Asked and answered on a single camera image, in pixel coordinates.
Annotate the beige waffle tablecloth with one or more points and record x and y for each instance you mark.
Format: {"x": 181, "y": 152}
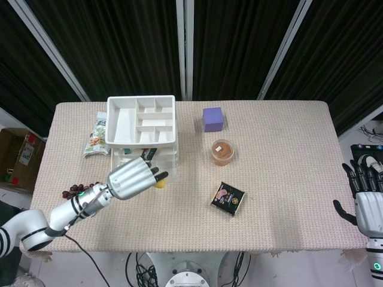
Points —
{"x": 194, "y": 230}

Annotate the white frame pole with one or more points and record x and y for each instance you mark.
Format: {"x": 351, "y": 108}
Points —
{"x": 48, "y": 45}
{"x": 284, "y": 51}
{"x": 185, "y": 51}

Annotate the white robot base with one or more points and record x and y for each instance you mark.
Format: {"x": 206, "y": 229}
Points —
{"x": 188, "y": 272}

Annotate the black electronic device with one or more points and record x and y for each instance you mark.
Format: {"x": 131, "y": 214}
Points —
{"x": 366, "y": 149}

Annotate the dark red grape bunch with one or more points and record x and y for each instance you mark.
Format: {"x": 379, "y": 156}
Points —
{"x": 73, "y": 189}

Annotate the printed snack bag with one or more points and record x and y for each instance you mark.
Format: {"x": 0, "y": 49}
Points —
{"x": 95, "y": 137}

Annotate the black snack packet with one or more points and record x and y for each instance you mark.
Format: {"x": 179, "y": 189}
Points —
{"x": 229, "y": 198}

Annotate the purple foam cube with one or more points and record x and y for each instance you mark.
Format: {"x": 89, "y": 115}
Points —
{"x": 213, "y": 119}

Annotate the teal small item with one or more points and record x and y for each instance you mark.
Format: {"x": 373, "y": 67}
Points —
{"x": 127, "y": 151}

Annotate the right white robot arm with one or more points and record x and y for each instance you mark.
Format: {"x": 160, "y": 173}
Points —
{"x": 375, "y": 260}

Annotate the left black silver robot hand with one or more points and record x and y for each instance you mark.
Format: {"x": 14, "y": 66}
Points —
{"x": 131, "y": 179}

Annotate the white plastic drawer cabinet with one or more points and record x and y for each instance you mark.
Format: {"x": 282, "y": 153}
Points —
{"x": 125, "y": 125}

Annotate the clear jar of rubber bands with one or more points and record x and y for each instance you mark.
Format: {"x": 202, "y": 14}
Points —
{"x": 222, "y": 152}

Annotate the yellow ball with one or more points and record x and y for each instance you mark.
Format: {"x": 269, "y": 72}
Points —
{"x": 160, "y": 184}

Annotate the black curtain panel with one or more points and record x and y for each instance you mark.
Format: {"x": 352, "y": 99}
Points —
{"x": 239, "y": 45}
{"x": 338, "y": 59}
{"x": 119, "y": 45}
{"x": 21, "y": 74}

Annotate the brown cardboard box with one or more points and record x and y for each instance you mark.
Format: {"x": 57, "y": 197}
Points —
{"x": 21, "y": 161}

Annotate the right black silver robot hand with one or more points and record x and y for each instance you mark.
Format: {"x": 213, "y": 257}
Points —
{"x": 369, "y": 212}

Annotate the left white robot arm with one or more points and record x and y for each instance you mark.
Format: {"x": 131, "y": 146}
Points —
{"x": 36, "y": 227}

